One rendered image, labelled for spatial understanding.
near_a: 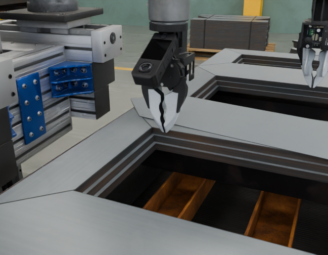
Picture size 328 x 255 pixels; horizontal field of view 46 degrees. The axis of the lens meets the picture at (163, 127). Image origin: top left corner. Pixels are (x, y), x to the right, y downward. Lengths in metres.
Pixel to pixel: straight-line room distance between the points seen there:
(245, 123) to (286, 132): 0.08
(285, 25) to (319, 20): 7.04
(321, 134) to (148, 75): 0.36
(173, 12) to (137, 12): 7.91
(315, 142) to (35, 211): 0.50
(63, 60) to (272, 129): 0.66
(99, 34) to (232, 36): 4.20
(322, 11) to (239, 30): 4.38
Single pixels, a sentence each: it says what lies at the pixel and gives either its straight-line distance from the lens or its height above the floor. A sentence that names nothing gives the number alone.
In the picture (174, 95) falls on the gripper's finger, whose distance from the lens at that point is 0.72.
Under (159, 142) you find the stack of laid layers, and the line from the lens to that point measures 0.78.
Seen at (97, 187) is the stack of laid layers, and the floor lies 0.84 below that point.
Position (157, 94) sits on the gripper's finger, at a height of 0.93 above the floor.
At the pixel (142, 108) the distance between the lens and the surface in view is 0.89.
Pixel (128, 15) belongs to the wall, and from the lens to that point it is 8.69.
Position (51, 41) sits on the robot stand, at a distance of 1.21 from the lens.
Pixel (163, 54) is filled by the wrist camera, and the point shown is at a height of 1.02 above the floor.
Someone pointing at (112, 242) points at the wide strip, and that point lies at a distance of 0.48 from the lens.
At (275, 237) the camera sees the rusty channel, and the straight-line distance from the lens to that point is 0.79.
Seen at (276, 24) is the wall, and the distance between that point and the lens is 7.91.
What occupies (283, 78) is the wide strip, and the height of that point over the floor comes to 0.86.
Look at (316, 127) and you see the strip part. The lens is 0.84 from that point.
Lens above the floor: 1.16
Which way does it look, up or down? 23 degrees down
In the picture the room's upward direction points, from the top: straight up
